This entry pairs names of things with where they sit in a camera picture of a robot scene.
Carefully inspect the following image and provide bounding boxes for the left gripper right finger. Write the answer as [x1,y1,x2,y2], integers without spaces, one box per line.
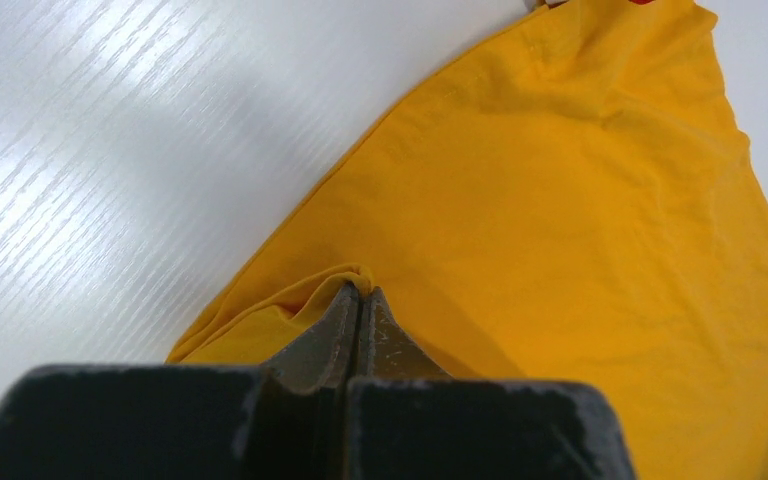
[344,290,636,479]

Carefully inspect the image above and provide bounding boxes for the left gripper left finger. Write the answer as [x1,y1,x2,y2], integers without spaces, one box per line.
[0,284,361,479]

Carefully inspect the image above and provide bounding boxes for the yellow t shirt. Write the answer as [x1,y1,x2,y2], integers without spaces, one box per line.
[168,1,768,479]

